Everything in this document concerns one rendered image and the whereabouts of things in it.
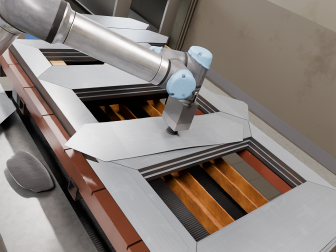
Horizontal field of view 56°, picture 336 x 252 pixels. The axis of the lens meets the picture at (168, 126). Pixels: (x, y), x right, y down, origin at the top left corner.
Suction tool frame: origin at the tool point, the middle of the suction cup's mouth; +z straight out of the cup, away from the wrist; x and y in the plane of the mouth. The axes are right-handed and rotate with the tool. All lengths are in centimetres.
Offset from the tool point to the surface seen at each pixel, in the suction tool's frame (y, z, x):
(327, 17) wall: 96, -33, -229
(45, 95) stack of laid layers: 30.2, 1.9, 34.3
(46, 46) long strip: 66, 0, 25
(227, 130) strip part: -2.7, -0.5, -26.0
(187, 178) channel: -8.3, 16.0, -8.3
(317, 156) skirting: 32, 82, -232
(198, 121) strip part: 4.5, -0.6, -16.2
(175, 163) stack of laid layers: -12.7, 1.3, 6.0
